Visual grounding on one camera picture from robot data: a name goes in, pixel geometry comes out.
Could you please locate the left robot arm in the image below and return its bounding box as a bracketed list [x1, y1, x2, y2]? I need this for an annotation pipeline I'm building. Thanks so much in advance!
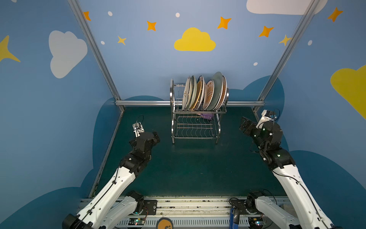
[62, 132, 160, 229]

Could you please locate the white red-berry plate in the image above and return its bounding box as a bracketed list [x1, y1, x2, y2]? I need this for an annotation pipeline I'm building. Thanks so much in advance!
[182, 77, 191, 110]

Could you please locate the orange woven plate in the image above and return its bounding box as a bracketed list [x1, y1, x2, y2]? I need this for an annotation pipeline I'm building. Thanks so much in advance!
[191, 80, 203, 110]

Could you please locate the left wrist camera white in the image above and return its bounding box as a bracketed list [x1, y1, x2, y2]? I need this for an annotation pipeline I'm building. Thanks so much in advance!
[132, 122, 145, 137]

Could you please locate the light green flower plate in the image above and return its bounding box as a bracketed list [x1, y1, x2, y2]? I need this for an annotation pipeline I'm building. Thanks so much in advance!
[186, 75, 197, 110]

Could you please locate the pink purple silicone spatula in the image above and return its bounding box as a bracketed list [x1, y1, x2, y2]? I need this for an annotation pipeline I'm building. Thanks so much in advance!
[200, 114, 214, 120]

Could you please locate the stainless steel dish rack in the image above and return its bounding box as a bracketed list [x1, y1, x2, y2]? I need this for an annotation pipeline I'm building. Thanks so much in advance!
[170, 80, 227, 144]

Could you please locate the white cloud motif plate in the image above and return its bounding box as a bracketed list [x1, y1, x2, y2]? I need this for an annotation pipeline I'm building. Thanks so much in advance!
[215, 76, 227, 110]

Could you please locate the round black orange logo disc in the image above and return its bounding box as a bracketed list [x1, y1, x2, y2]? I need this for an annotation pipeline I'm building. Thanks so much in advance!
[156, 218, 174, 229]

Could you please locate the green rim lettered plate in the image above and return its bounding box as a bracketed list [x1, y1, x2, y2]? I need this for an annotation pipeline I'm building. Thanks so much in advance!
[197, 75, 206, 110]

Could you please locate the plain pale green plate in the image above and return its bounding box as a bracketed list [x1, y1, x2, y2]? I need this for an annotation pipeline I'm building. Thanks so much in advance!
[207, 72, 223, 111]

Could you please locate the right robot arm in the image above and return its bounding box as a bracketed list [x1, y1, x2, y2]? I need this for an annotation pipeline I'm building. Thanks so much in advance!
[240, 117, 336, 229]

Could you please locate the blue handled tool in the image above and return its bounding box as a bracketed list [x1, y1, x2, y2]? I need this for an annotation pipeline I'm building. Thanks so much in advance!
[229, 208, 240, 229]

